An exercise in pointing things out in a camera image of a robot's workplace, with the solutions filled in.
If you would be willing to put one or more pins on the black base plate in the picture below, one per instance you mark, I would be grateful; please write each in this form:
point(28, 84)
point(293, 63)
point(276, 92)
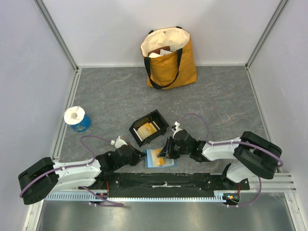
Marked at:
point(165, 185)

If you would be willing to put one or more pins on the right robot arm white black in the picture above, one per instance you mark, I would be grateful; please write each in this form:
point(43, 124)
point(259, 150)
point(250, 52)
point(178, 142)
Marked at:
point(252, 155)

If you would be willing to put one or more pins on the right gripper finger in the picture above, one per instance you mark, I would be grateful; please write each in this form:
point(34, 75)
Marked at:
point(172, 155)
point(166, 149)

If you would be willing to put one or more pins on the loose gold card in tray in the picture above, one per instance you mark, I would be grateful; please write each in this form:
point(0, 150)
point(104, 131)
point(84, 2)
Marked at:
point(147, 130)

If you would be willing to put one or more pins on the orange tote bag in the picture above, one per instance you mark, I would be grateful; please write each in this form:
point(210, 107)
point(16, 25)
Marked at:
point(175, 69)

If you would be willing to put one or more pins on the teal leather card holder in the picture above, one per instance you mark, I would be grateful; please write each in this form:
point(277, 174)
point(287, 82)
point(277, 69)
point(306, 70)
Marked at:
point(149, 160)

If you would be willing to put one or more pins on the blue slotted cable duct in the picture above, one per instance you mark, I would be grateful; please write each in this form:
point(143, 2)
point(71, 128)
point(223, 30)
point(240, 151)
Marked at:
point(87, 196)

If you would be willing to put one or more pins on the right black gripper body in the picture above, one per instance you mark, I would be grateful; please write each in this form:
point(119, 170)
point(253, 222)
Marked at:
point(169, 148)

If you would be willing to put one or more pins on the white items in bag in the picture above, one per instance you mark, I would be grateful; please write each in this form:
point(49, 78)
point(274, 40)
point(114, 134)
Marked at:
point(158, 53)

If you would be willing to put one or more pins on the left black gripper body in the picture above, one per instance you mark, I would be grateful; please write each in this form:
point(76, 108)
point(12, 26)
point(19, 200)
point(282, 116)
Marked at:
point(132, 160)

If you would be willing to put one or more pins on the white toilet paper roll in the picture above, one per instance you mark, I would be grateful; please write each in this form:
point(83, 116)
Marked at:
point(74, 115)

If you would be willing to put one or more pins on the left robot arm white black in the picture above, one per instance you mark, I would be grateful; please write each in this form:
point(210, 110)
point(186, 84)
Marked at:
point(46, 176)

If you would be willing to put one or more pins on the black plastic tray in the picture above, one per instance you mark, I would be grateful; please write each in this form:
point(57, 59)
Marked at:
point(159, 122)

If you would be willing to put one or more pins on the blue patterned cup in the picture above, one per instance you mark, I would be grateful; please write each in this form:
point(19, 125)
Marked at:
point(83, 125)

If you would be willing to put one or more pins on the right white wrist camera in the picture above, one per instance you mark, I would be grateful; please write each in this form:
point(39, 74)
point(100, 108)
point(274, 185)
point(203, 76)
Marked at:
point(176, 127)

